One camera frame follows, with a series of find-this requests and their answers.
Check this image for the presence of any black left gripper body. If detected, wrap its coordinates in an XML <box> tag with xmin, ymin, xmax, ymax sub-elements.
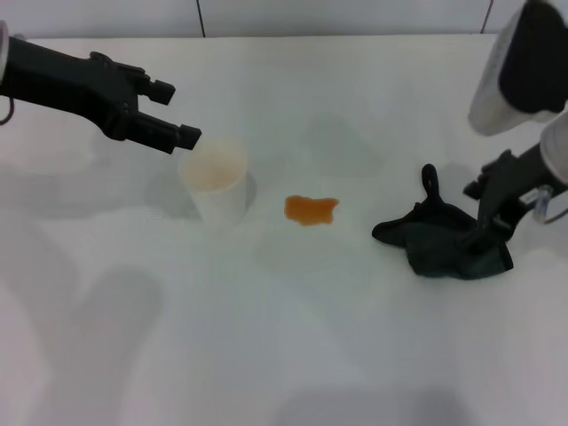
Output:
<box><xmin>0</xmin><ymin>35</ymin><xmax>139</xmax><ymax>142</ymax></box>

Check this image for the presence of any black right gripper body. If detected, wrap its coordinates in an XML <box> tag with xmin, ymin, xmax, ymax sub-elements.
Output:
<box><xmin>476</xmin><ymin>143</ymin><xmax>556</xmax><ymax>219</ymax></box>

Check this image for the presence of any dark blue rag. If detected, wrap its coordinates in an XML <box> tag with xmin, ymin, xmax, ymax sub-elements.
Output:
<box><xmin>371</xmin><ymin>163</ymin><xmax>515</xmax><ymax>281</ymax></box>

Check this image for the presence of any white paper cup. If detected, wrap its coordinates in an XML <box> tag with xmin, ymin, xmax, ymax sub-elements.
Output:
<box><xmin>177</xmin><ymin>138</ymin><xmax>249</xmax><ymax>225</ymax></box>

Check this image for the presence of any brown water stain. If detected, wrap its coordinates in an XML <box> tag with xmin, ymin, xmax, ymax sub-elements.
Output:
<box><xmin>284</xmin><ymin>194</ymin><xmax>341</xmax><ymax>227</ymax></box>

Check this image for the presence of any silver right gripper cable connector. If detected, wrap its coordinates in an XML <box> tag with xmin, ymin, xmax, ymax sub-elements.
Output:
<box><xmin>524</xmin><ymin>185</ymin><xmax>561</xmax><ymax>225</ymax></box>

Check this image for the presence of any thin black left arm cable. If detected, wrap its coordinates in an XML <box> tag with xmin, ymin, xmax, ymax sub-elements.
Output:
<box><xmin>0</xmin><ymin>94</ymin><xmax>17</xmax><ymax>127</ymax></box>

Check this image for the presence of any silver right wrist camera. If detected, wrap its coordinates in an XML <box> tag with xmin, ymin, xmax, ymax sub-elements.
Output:
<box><xmin>468</xmin><ymin>0</ymin><xmax>568</xmax><ymax>137</ymax></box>

